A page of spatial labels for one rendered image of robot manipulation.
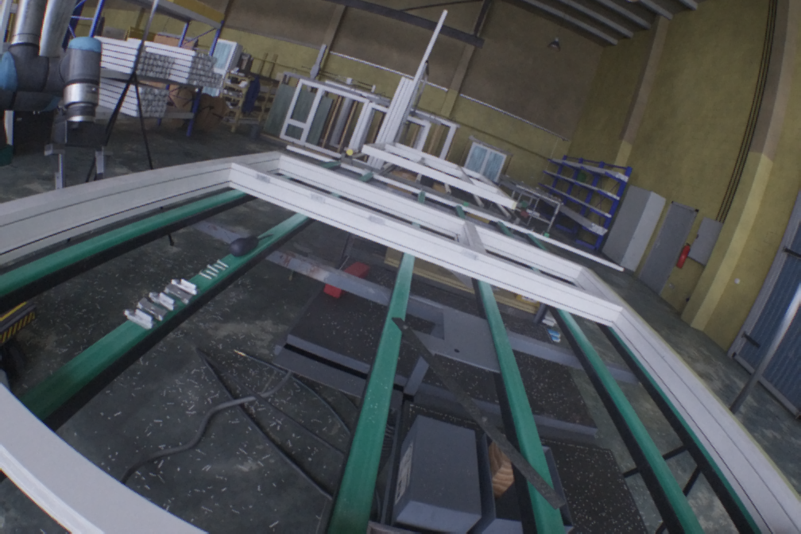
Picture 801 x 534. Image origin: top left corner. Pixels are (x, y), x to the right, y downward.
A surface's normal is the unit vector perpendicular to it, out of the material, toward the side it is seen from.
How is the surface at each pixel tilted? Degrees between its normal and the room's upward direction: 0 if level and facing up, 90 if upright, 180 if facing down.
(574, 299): 90
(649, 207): 90
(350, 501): 0
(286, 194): 90
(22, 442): 0
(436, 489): 0
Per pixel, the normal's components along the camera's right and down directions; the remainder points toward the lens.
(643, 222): -0.09, 0.25
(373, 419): 0.33, -0.91
